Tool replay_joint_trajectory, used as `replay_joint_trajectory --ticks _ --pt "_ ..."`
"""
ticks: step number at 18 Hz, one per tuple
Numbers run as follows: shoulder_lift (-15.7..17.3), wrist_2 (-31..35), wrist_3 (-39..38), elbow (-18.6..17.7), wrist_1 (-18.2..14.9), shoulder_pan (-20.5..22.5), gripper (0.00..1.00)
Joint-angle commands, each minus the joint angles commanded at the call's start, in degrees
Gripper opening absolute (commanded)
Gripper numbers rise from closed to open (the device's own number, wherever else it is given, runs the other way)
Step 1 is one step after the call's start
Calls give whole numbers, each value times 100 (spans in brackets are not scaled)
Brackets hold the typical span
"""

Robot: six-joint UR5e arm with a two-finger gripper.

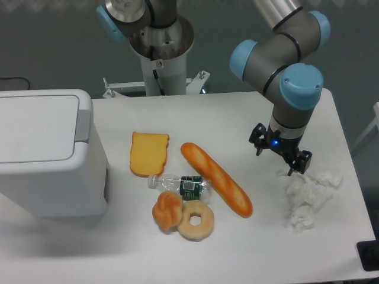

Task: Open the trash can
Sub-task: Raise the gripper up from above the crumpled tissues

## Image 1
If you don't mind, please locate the orange baguette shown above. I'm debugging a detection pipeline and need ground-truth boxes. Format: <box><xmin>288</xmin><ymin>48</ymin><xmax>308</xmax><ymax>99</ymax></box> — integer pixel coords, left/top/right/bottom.
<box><xmin>181</xmin><ymin>142</ymin><xmax>253</xmax><ymax>218</ymax></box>

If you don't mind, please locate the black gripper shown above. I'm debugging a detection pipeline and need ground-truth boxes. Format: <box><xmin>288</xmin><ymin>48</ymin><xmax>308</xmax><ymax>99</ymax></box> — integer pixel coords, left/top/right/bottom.
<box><xmin>249</xmin><ymin>123</ymin><xmax>312</xmax><ymax>176</ymax></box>

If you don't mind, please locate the orange toast slice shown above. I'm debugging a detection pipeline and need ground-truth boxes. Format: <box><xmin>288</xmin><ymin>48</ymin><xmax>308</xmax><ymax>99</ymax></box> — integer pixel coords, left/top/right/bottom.
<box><xmin>130</xmin><ymin>132</ymin><xmax>169</xmax><ymax>178</ymax></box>

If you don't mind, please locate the white furniture at right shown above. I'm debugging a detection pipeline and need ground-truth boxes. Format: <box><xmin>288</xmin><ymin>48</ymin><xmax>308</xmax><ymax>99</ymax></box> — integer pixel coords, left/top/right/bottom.
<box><xmin>350</xmin><ymin>102</ymin><xmax>378</xmax><ymax>157</ymax></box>

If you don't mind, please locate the knotted bread roll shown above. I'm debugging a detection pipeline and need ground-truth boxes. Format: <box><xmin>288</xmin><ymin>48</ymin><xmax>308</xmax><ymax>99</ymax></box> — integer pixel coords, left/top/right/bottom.
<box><xmin>152</xmin><ymin>191</ymin><xmax>183</xmax><ymax>233</ymax></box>

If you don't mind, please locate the white plastic trash can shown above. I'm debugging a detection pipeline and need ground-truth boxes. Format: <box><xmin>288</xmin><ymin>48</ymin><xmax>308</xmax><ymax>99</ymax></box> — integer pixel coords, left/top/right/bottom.
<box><xmin>1</xmin><ymin>89</ymin><xmax>110</xmax><ymax>218</ymax></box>

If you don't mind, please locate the black device at edge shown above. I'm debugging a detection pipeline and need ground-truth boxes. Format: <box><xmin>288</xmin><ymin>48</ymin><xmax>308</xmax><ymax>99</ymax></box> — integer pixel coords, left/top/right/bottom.
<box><xmin>356</xmin><ymin>240</ymin><xmax>378</xmax><ymax>272</ymax></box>

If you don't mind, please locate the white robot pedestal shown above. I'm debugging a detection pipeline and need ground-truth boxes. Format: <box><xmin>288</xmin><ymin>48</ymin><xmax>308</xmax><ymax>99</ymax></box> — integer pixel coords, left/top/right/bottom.
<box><xmin>103</xmin><ymin>15</ymin><xmax>210</xmax><ymax>98</ymax></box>

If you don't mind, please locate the beige bagel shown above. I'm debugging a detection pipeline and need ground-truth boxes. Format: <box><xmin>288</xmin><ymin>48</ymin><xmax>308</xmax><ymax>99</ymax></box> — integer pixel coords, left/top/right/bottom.
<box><xmin>177</xmin><ymin>200</ymin><xmax>214</xmax><ymax>241</ymax></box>

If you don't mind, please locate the black floor cable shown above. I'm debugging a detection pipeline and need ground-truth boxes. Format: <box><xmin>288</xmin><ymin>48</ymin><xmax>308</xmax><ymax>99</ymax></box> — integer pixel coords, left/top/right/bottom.
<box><xmin>0</xmin><ymin>76</ymin><xmax>31</xmax><ymax>90</ymax></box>

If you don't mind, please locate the crushed clear plastic bottle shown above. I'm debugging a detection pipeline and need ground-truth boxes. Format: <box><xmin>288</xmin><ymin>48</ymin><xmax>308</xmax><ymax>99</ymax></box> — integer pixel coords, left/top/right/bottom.
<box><xmin>147</xmin><ymin>174</ymin><xmax>211</xmax><ymax>204</ymax></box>

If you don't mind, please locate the crumpled white tissue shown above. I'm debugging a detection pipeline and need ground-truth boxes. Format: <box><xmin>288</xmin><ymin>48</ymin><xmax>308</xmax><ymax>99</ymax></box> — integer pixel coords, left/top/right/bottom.
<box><xmin>277</xmin><ymin>169</ymin><xmax>343</xmax><ymax>234</ymax></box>

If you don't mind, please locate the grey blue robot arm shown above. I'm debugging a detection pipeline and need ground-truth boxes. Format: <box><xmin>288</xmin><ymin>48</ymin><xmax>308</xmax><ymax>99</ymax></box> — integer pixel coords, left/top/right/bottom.
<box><xmin>97</xmin><ymin>1</ymin><xmax>330</xmax><ymax>173</ymax></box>

